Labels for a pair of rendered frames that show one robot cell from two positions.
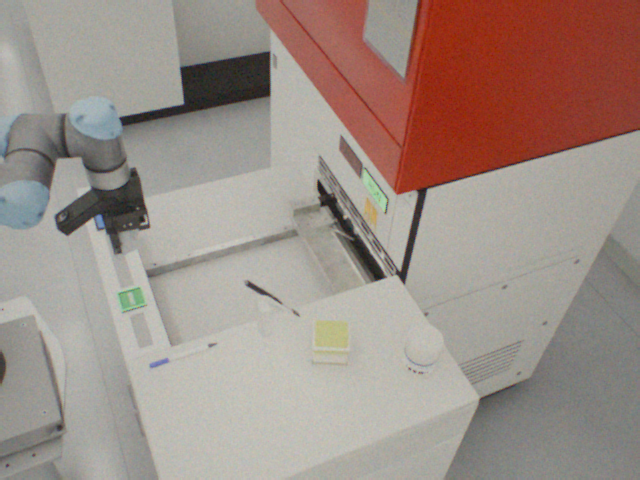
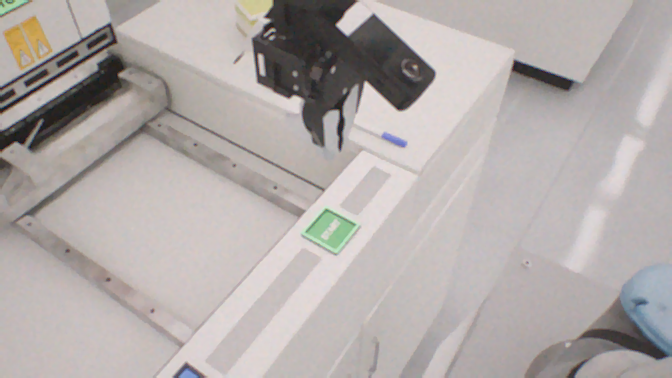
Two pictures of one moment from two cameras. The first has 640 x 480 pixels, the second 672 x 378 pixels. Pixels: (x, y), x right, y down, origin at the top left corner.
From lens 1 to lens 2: 142 cm
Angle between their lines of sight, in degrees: 71
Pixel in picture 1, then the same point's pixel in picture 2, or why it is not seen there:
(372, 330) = (211, 20)
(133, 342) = (389, 185)
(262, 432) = not seen: hidden behind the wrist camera
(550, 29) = not seen: outside the picture
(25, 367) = (506, 338)
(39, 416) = (534, 267)
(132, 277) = (291, 259)
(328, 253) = (77, 140)
